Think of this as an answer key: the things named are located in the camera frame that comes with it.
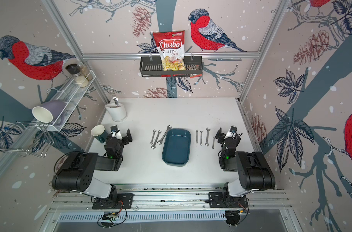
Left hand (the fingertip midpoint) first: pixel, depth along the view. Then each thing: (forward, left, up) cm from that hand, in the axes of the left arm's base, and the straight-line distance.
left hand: (123, 127), depth 91 cm
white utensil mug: (+14, +9, -4) cm, 17 cm away
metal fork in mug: (+24, +12, -1) cm, 27 cm away
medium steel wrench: (+5, -57, -12) cm, 58 cm away
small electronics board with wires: (-48, -1, -12) cm, 49 cm away
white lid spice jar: (+16, +22, +24) cm, 36 cm away
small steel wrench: (-7, -19, -12) cm, 24 cm away
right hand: (0, -67, -1) cm, 67 cm away
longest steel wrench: (-4, -23, -12) cm, 26 cm away
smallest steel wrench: (-5, -17, -11) cm, 21 cm away
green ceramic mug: (-1, +18, -5) cm, 18 cm away
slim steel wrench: (-2, -51, -11) cm, 52 cm away
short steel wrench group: (-1, -48, -11) cm, 49 cm away
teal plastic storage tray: (-9, -34, -10) cm, 37 cm away
